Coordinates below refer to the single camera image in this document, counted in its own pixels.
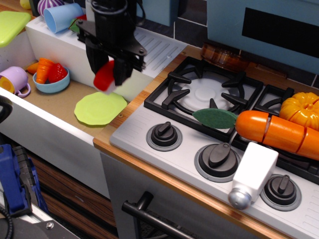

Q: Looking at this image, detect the purple toy mug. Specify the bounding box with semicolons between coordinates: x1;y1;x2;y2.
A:
0;66;31;98

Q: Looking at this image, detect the middle black stove knob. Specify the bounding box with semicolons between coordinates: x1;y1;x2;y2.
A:
194;142;240;183

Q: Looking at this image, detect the right black stove knob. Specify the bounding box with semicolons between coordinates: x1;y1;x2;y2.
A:
260;174;302;212

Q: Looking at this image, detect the orange transparent pot lid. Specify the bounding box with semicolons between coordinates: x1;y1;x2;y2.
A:
200;43;250;72

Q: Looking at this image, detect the red white toy sushi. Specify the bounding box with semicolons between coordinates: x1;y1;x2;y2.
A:
94;60;116;95

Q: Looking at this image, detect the red toy strawberry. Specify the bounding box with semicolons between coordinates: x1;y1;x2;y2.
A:
48;63;68;83

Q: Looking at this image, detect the grey toy faucet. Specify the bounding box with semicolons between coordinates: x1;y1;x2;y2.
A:
85;0;95;22

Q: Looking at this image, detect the light blue bowl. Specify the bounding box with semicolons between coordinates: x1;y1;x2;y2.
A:
32;67;70;94

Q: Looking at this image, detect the right black burner grate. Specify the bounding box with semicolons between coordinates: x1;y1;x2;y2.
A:
232;85;319;184

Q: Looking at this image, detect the black stove knob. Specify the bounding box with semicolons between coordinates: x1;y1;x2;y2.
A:
260;174;302;212
194;142;240;183
146;121;182;152

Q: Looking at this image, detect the white salt shaker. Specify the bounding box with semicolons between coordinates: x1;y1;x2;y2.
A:
228;142;279;210

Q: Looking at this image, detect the yellow toy pumpkin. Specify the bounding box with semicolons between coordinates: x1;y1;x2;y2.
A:
279;92;319;131

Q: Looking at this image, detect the red toy pepper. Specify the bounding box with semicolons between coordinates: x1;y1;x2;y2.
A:
68;14;87;33

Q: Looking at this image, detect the blue clamp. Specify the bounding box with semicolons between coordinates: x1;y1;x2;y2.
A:
0;144;49;217

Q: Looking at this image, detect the light blue cup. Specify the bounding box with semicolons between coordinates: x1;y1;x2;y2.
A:
43;3;84;33

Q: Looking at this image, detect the large orange toy carrot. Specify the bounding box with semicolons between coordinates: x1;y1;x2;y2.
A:
235;111;319;160

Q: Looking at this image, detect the light blue microwave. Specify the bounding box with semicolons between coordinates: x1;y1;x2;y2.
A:
207;0;319;74

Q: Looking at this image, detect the black burner grate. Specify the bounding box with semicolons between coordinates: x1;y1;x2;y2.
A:
144;57;263;142
232;85;319;184

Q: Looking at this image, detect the orange toy carrot piece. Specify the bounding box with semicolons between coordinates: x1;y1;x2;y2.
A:
36;58;54;84

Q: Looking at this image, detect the purple striped toy ball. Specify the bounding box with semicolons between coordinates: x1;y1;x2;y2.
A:
37;0;64;16

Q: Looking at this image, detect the black oven handle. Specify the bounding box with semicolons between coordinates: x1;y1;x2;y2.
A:
122;191;194;239

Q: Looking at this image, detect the green felt leaf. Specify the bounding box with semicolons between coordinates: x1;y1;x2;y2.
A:
192;108;237;129

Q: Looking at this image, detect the black cable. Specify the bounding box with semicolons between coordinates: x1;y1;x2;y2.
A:
0;206;13;239

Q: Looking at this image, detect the small orange toy piece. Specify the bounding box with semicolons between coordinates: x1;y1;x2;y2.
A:
26;62;38;74

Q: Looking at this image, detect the light green plate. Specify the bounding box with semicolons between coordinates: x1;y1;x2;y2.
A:
74;92;127;125

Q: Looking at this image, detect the left black stove knob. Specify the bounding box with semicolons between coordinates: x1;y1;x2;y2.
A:
146;121;182;152

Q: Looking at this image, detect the green cutting board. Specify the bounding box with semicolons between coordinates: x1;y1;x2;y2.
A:
0;10;31;48

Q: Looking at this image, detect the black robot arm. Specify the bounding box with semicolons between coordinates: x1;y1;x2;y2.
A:
76;0;147;92

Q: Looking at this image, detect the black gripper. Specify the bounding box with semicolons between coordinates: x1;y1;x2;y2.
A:
76;4;147;86

